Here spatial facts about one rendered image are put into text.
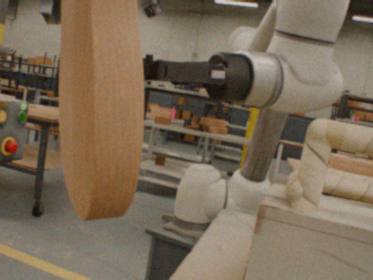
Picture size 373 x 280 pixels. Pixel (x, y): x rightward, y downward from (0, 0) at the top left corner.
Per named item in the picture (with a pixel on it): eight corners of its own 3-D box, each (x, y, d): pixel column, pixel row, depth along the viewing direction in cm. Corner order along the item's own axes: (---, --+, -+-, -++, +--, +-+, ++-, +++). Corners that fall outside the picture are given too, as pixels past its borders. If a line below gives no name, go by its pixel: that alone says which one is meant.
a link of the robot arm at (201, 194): (173, 207, 148) (182, 158, 146) (214, 214, 150) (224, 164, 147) (173, 220, 132) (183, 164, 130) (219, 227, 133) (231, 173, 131)
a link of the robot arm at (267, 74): (246, 105, 61) (217, 104, 59) (250, 53, 60) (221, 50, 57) (280, 110, 53) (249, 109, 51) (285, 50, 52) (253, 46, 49)
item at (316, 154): (289, 208, 40) (307, 129, 39) (290, 202, 43) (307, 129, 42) (317, 214, 39) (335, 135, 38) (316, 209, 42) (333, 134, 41)
